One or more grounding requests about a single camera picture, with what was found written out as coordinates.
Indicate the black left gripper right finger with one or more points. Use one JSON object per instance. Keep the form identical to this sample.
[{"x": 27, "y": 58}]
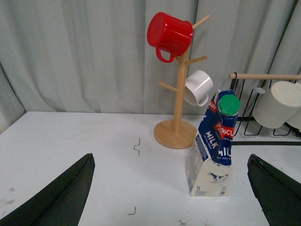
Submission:
[{"x": 278, "y": 194}]

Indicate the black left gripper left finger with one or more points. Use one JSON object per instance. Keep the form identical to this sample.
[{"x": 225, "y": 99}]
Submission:
[{"x": 61, "y": 202}]

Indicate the blue white milk carton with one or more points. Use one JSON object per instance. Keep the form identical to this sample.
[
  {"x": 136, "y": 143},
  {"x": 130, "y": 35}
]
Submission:
[{"x": 208, "y": 168}]

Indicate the cream cup at edge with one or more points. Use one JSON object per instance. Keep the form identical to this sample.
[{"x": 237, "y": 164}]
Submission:
[{"x": 295, "y": 119}]

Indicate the cream ribbed cup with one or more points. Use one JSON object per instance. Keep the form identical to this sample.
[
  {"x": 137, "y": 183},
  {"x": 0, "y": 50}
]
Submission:
[{"x": 278, "y": 104}]

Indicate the wooden mug tree stand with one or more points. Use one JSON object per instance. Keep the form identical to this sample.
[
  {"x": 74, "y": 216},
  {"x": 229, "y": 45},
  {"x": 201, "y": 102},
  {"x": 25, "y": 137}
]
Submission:
[{"x": 176, "y": 133}]

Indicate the wooden rack dowel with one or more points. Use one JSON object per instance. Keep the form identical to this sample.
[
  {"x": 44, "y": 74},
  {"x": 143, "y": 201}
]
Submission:
[{"x": 264, "y": 76}]

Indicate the white mug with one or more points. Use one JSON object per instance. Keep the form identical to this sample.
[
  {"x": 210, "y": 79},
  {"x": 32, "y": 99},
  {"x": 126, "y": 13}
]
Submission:
[{"x": 197, "y": 88}]

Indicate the red mug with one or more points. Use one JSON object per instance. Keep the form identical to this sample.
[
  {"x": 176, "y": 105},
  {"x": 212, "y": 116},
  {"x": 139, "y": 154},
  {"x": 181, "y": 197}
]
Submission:
[{"x": 169, "y": 35}]

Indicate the black wire rack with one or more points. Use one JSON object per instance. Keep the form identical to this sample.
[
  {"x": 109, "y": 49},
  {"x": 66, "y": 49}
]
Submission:
[{"x": 247, "y": 130}]

